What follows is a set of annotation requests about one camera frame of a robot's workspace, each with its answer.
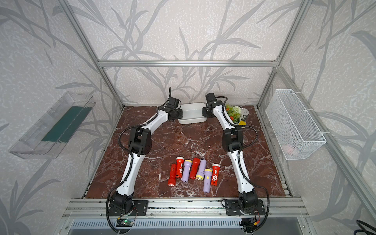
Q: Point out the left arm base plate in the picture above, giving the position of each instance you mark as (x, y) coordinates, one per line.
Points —
(137, 208)

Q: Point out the green circuit board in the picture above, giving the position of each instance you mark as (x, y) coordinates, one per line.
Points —
(125, 222)

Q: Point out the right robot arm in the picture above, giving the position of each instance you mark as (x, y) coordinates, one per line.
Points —
(232, 143)

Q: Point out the all-red flashlight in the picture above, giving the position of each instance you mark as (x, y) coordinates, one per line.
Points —
(172, 176)
(194, 168)

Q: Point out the metal tin can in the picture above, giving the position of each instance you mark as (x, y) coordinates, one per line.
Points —
(244, 114)

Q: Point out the all-red flashlight far left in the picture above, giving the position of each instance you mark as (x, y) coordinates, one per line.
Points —
(172, 176)

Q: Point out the white plastic storage box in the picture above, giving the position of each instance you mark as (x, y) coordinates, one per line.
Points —
(192, 113)

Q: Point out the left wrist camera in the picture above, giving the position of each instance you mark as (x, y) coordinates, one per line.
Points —
(173, 103)

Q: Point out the black cable corner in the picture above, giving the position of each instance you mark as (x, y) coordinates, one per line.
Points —
(364, 228)

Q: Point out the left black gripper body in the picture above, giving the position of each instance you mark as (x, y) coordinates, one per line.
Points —
(178, 114)

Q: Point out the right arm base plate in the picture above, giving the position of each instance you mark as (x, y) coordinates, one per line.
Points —
(232, 207)

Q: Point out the all-red flashlight middle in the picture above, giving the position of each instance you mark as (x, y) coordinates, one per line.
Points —
(194, 168)

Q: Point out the red flashlight white cap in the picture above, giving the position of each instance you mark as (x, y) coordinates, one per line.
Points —
(215, 174)

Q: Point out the yellow small object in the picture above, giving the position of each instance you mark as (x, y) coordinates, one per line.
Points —
(242, 124)

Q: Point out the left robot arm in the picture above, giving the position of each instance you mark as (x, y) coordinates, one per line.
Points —
(137, 142)

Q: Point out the white potted flower plant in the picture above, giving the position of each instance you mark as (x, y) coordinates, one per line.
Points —
(234, 113)

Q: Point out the purple flashlight yellow head down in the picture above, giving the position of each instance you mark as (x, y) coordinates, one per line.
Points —
(201, 169)

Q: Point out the clear plastic wall shelf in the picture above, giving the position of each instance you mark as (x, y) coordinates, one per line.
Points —
(50, 134)

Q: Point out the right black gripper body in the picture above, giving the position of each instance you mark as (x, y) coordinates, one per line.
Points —
(205, 113)

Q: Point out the red flashlight white head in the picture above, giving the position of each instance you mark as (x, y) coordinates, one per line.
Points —
(179, 169)

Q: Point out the white wire mesh basket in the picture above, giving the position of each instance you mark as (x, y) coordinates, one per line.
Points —
(296, 132)

